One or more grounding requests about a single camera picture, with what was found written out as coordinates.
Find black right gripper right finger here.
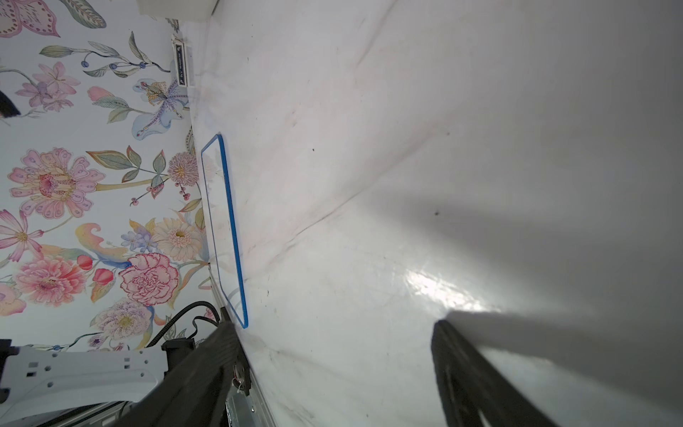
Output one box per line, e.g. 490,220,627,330
430,320,555,427

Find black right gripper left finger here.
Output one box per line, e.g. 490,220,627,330
116,322,240,427

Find blue-framed whiteboard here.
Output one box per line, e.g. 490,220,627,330
199,133,249,329

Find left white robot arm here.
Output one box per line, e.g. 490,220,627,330
1,338,196,426

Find small white card box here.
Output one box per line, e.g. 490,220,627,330
172,37,188,87

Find aluminium front rail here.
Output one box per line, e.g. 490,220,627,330
206,272,277,426

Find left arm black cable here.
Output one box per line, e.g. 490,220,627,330
145,300,222,349

